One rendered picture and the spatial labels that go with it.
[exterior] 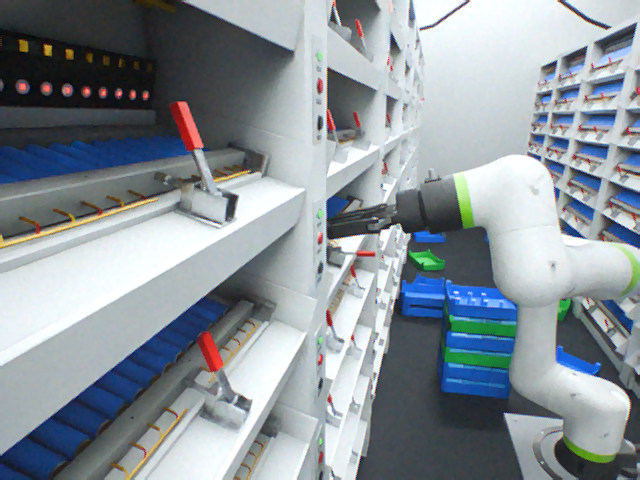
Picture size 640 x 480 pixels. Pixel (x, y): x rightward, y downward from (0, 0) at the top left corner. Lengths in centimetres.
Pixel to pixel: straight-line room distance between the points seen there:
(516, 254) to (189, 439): 48
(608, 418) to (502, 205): 76
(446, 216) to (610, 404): 76
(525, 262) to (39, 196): 56
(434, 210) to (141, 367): 46
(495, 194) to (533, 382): 76
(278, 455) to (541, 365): 84
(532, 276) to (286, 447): 43
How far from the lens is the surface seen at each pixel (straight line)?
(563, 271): 64
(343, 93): 118
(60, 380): 21
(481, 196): 64
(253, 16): 38
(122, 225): 28
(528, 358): 126
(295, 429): 65
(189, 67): 53
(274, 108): 48
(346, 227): 66
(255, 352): 49
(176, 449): 39
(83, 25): 50
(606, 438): 130
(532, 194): 64
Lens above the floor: 122
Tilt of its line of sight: 18 degrees down
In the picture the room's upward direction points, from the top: straight up
